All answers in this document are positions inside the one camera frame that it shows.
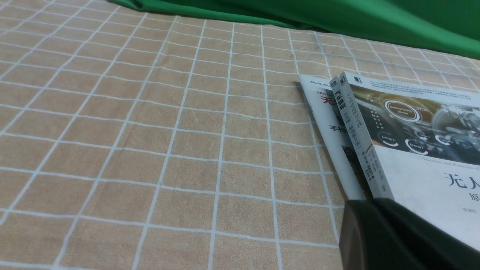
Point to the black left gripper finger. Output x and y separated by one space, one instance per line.
380 234

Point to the middle grey-spined book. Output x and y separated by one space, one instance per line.
347 123

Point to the white self-driving book on top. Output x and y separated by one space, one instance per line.
419 146

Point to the bottom white book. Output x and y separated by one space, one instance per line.
326 114

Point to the green backdrop cloth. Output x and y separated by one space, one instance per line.
448 26

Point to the orange checked tablecloth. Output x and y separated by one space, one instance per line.
139 141

